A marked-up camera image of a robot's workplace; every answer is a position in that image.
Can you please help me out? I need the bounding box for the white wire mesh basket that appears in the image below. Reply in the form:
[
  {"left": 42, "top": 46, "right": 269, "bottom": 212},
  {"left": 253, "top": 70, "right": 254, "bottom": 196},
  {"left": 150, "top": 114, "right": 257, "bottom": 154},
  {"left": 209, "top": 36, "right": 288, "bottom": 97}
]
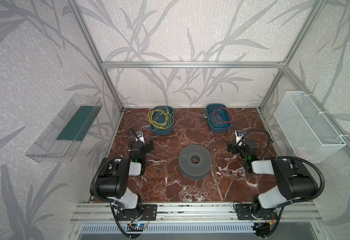
[{"left": 274, "top": 91, "right": 346, "bottom": 163}]

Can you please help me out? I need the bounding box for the blue cable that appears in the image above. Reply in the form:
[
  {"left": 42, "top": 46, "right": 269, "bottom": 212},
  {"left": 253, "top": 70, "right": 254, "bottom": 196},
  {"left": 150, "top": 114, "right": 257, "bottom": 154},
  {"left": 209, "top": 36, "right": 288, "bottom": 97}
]
[{"left": 208, "top": 109, "right": 231, "bottom": 127}]

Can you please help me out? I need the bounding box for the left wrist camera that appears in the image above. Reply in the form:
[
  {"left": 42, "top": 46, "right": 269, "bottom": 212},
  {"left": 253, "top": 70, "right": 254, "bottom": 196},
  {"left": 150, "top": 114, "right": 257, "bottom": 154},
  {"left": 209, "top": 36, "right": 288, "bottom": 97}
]
[{"left": 136, "top": 131, "right": 146, "bottom": 144}]

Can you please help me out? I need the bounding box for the aluminium frame crossbar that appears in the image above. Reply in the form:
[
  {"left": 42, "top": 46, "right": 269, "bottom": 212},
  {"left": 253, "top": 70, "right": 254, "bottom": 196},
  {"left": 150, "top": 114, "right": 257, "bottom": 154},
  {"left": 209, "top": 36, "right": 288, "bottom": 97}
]
[{"left": 102, "top": 62, "right": 284, "bottom": 69}]

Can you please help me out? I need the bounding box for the grey perforated cable spool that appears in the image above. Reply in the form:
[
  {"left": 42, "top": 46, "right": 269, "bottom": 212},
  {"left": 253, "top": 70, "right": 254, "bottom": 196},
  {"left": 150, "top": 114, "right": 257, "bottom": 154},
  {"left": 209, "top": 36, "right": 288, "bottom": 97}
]
[{"left": 178, "top": 145, "right": 212, "bottom": 181}]

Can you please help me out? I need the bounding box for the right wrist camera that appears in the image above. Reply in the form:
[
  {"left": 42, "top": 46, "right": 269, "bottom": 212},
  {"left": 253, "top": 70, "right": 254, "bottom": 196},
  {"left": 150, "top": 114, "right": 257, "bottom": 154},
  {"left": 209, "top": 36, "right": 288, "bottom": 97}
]
[{"left": 235, "top": 130, "right": 244, "bottom": 146}]

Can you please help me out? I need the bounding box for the clear plastic wall tray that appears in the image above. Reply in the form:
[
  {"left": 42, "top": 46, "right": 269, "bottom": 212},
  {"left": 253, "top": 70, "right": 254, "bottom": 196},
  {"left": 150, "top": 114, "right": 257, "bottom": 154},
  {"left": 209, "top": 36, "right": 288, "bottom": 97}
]
[{"left": 26, "top": 94, "right": 103, "bottom": 163}]

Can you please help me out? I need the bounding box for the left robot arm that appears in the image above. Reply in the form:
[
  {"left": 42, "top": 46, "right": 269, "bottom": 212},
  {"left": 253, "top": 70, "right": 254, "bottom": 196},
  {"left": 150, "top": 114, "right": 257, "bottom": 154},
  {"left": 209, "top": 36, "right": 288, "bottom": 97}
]
[{"left": 90, "top": 140, "right": 154, "bottom": 216}]

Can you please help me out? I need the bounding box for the small green circuit board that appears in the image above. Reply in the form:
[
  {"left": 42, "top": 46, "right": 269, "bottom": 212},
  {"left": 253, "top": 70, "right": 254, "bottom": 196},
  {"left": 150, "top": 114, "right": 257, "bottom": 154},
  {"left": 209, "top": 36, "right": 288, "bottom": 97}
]
[{"left": 127, "top": 223, "right": 149, "bottom": 232}]

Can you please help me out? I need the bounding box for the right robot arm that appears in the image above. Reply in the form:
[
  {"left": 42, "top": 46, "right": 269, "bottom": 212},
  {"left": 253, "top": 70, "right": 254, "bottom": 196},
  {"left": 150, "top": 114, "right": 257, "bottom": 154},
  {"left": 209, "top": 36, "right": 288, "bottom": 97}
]
[{"left": 227, "top": 140, "right": 325, "bottom": 219}]

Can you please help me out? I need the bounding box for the red cable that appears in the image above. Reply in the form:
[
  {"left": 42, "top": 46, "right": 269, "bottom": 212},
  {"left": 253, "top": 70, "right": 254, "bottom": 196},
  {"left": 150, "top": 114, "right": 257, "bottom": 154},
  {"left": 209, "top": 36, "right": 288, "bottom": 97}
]
[{"left": 209, "top": 107, "right": 234, "bottom": 124}]

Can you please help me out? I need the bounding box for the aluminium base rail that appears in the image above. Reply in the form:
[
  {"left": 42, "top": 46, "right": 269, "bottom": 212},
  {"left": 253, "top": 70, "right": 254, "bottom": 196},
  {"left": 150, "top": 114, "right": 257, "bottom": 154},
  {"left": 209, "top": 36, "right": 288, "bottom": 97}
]
[{"left": 70, "top": 202, "right": 323, "bottom": 224}]

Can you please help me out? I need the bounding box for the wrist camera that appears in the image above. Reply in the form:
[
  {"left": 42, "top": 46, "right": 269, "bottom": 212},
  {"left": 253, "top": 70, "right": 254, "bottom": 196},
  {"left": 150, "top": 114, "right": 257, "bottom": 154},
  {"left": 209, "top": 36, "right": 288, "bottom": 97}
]
[
  {"left": 235, "top": 130, "right": 244, "bottom": 146},
  {"left": 136, "top": 131, "right": 146, "bottom": 144}
]

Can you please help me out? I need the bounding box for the teal plastic bin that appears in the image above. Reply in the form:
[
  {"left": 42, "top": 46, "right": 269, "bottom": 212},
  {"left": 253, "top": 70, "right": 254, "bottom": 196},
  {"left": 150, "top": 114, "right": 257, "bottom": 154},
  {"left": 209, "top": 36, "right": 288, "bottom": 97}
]
[
  {"left": 206, "top": 104, "right": 234, "bottom": 133},
  {"left": 147, "top": 106, "right": 174, "bottom": 136}
]

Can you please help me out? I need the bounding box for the yellow cable bundle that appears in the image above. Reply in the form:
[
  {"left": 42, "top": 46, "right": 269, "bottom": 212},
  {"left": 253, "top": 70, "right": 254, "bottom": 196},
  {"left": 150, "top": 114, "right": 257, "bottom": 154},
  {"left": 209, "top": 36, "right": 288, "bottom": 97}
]
[{"left": 147, "top": 106, "right": 175, "bottom": 130}]

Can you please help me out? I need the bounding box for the pink object in basket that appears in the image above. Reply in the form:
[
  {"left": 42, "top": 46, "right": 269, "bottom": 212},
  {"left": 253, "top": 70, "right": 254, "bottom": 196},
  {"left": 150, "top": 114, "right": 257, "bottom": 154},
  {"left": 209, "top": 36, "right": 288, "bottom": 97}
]
[{"left": 296, "top": 147, "right": 310, "bottom": 160}]

